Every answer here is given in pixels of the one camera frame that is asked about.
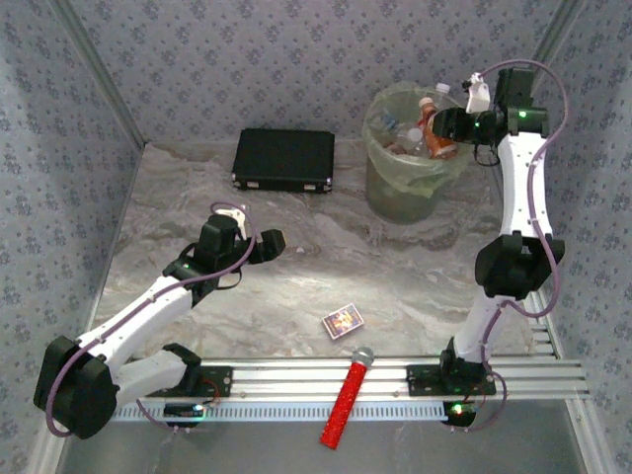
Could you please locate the orange brown label bottle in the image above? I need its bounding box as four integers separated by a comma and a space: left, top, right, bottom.
418, 96, 458, 160

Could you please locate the clear bottle white cap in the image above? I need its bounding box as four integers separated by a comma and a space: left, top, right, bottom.
402, 125, 431, 157

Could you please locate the green translucent waste bin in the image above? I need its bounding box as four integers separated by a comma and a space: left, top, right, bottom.
361, 81, 475, 226

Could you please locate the black hard case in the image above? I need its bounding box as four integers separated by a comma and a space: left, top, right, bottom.
230, 127, 336, 195

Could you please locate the playing card box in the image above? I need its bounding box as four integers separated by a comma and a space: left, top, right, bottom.
321, 302, 365, 341

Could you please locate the red glitter microphone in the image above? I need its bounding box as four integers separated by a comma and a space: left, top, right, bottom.
319, 347, 375, 450

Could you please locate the small black controller board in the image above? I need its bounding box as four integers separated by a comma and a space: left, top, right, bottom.
163, 403, 206, 429
442, 400, 479, 427

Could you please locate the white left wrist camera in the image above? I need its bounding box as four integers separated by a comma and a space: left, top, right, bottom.
216, 207, 248, 238

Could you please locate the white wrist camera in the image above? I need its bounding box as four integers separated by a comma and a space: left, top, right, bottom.
216, 207, 248, 238
462, 72, 491, 115

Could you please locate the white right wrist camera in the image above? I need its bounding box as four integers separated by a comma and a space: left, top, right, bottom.
462, 72, 491, 115

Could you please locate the purple cable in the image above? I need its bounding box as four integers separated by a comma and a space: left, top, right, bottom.
461, 58, 569, 434
43, 200, 258, 438

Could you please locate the aluminium corner post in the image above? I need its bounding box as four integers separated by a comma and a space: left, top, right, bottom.
530, 0, 590, 70
48, 0, 149, 149

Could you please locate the aluminium mounting rail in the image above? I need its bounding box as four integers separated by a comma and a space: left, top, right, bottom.
118, 357, 592, 402

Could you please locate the white slotted cable duct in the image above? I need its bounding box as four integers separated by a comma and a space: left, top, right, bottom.
111, 399, 445, 424

